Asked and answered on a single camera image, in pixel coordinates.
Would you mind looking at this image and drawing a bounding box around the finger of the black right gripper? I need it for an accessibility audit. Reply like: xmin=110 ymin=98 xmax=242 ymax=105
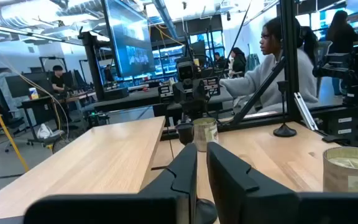
xmin=172 ymin=81 xmax=186 ymax=104
xmin=194 ymin=80 xmax=209 ymax=102

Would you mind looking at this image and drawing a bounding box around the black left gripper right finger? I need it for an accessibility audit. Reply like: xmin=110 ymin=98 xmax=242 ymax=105
xmin=206 ymin=141 xmax=358 ymax=224

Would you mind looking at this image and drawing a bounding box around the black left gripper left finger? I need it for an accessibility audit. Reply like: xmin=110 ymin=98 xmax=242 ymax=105
xmin=23 ymin=142 xmax=198 ymax=224

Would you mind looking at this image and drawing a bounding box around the black metal candlestick holder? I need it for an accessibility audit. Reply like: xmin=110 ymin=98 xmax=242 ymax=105
xmin=273 ymin=80 xmax=298 ymax=138

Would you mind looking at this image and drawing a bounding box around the glass jar candle with label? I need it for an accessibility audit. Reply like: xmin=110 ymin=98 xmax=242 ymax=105
xmin=323 ymin=146 xmax=358 ymax=193
xmin=193 ymin=117 xmax=219 ymax=152

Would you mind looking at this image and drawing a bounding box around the person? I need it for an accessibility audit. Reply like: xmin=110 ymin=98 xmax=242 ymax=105
xmin=50 ymin=64 xmax=67 ymax=94
xmin=325 ymin=10 xmax=358 ymax=96
xmin=219 ymin=17 xmax=319 ymax=114
xmin=230 ymin=47 xmax=247 ymax=78
xmin=213 ymin=52 xmax=225 ymax=69

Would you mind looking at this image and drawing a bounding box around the grey desk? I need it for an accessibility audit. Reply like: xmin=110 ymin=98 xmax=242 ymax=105
xmin=93 ymin=86 xmax=234 ymax=113

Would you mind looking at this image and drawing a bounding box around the large black monitor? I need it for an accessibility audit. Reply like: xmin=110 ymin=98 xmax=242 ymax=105
xmin=101 ymin=0 xmax=156 ymax=78

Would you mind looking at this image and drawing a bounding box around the silver metal bar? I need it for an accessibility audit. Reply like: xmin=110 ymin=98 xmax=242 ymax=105
xmin=293 ymin=92 xmax=319 ymax=131

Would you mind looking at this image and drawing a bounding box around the black equipment box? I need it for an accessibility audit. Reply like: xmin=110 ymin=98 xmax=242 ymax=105
xmin=321 ymin=108 xmax=358 ymax=147

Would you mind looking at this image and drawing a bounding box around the dark work desk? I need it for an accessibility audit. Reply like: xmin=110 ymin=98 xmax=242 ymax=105
xmin=17 ymin=91 xmax=96 ymax=147

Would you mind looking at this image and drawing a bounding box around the white plastic bag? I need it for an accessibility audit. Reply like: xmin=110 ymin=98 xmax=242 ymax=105
xmin=37 ymin=123 xmax=54 ymax=140

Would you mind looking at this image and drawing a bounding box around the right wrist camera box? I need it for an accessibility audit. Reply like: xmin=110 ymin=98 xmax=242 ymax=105
xmin=176 ymin=60 xmax=196 ymax=82

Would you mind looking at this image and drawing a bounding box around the black hanging cable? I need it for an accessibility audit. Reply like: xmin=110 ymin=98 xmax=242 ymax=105
xmin=221 ymin=0 xmax=252 ymax=80

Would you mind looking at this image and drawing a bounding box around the black monitor stand post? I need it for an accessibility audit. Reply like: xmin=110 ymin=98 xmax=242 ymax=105
xmin=78 ymin=30 xmax=106 ymax=102

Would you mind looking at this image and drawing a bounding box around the black camera mount rig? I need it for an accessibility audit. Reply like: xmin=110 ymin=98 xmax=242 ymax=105
xmin=312 ymin=24 xmax=358 ymax=106

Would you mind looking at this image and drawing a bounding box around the thick yellow cable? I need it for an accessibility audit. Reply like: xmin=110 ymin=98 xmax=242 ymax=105
xmin=0 ymin=81 xmax=30 ymax=172

